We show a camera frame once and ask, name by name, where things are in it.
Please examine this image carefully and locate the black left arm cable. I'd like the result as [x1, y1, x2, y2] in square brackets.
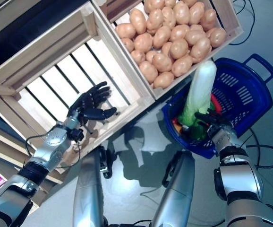
[24, 132, 83, 170]

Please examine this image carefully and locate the wooden display stand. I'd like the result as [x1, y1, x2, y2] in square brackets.
[0, 0, 64, 213]

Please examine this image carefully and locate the black floor cable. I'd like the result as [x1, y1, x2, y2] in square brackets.
[233, 0, 255, 45]

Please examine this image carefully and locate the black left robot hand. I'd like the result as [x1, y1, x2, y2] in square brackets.
[67, 81, 118, 123]

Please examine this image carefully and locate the silver right robot leg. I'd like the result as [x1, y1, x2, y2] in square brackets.
[150, 151, 196, 227]

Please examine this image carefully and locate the slatted wooden crate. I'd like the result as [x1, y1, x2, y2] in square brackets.
[90, 0, 244, 100]
[0, 2, 156, 175]

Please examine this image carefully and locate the blue plastic shopping basket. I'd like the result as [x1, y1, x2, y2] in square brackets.
[161, 53, 273, 159]

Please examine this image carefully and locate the silver robot leg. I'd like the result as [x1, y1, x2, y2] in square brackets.
[150, 151, 196, 227]
[72, 145, 115, 227]

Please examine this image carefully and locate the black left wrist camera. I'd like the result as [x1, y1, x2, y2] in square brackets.
[69, 127, 85, 142]

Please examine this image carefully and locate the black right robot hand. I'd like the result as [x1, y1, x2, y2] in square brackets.
[194, 107, 233, 140]

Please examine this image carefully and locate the silver left robot leg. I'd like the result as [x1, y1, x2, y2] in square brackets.
[72, 145, 115, 227]

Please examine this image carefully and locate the brown potato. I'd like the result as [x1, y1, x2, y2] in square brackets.
[171, 55, 194, 78]
[121, 38, 135, 53]
[130, 49, 147, 64]
[115, 23, 137, 39]
[152, 53, 173, 73]
[209, 27, 227, 48]
[188, 4, 206, 26]
[129, 9, 147, 35]
[200, 9, 217, 31]
[139, 61, 159, 83]
[153, 72, 175, 89]
[189, 37, 212, 63]

